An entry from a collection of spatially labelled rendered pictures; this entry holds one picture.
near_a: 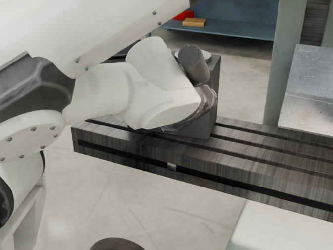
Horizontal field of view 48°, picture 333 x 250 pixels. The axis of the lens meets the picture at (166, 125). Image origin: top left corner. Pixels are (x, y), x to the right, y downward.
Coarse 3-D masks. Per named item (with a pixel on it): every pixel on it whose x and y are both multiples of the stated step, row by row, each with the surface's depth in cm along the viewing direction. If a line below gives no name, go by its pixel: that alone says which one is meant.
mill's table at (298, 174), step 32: (96, 128) 100; (128, 128) 100; (224, 128) 100; (256, 128) 100; (128, 160) 97; (160, 160) 92; (192, 160) 88; (224, 160) 87; (256, 160) 88; (288, 160) 87; (320, 160) 88; (224, 192) 88; (256, 192) 85; (288, 192) 81; (320, 192) 78
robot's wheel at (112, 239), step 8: (104, 240) 107; (112, 240) 106; (120, 240) 106; (128, 240) 107; (96, 248) 106; (104, 248) 104; (112, 248) 103; (120, 248) 104; (128, 248) 104; (136, 248) 106
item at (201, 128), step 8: (168, 48) 96; (176, 56) 90; (208, 56) 90; (216, 56) 94; (208, 64) 89; (216, 64) 90; (216, 72) 92; (208, 80) 87; (216, 80) 93; (216, 88) 95; (208, 112) 91; (216, 112) 102; (200, 120) 92; (208, 120) 92; (160, 128) 97; (184, 128) 95; (192, 128) 94; (200, 128) 93; (208, 128) 93; (192, 136) 95; (200, 136) 94; (208, 136) 94
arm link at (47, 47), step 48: (0, 0) 28; (48, 0) 27; (96, 0) 27; (144, 0) 28; (0, 48) 27; (48, 48) 28; (96, 48) 29; (0, 96) 28; (48, 96) 30; (0, 144) 31; (48, 144) 36
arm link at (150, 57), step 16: (144, 48) 54; (160, 48) 54; (192, 48) 52; (144, 64) 54; (160, 64) 53; (176, 64) 54; (192, 64) 52; (160, 80) 52; (176, 80) 52; (192, 80) 59
